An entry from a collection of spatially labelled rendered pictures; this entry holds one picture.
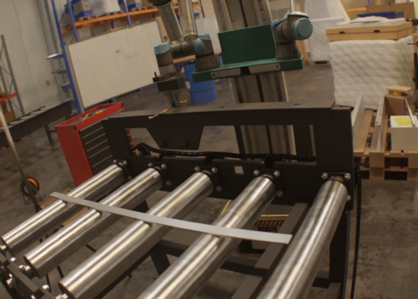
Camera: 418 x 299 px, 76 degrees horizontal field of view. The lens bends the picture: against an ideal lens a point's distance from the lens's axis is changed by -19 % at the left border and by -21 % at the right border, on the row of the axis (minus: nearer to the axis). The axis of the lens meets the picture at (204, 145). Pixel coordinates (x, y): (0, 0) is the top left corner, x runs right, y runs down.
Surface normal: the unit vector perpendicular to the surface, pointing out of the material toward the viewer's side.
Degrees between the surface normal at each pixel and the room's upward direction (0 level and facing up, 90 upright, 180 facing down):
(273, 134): 90
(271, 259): 0
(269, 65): 90
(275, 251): 0
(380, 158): 90
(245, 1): 90
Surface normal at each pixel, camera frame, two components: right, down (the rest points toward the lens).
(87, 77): 0.52, 0.18
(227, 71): -0.37, 0.39
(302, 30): 0.36, 0.36
